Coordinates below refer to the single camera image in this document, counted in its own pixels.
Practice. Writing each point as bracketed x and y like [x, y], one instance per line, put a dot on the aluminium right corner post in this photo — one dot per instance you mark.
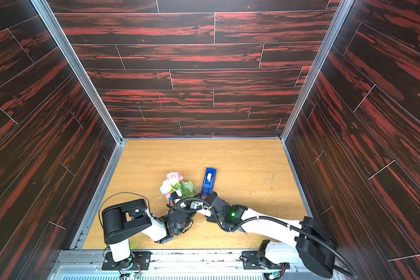
[327, 43]

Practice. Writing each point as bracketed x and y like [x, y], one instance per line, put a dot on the pink artificial flower bouquet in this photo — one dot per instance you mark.
[174, 187]

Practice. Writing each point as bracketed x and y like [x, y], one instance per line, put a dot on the aluminium left corner post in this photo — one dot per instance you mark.
[49, 19]

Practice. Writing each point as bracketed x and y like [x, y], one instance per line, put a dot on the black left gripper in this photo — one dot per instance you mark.
[187, 204]

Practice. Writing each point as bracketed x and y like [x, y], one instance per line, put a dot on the aluminium front rail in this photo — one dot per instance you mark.
[213, 264]

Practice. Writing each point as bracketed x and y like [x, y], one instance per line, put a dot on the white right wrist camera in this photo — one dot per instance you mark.
[199, 207]

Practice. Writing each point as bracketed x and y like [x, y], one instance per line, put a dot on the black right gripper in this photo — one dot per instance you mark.
[210, 199]

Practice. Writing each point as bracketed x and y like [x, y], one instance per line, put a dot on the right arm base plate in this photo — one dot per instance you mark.
[252, 261]

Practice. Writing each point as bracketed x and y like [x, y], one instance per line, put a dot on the aluminium corner post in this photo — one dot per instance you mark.
[49, 19]
[327, 43]

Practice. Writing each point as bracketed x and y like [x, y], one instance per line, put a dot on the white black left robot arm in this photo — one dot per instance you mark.
[122, 221]

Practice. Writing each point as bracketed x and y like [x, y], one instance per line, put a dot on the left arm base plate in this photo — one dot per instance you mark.
[137, 261]

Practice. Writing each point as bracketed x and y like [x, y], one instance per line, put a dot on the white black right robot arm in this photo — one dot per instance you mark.
[305, 241]

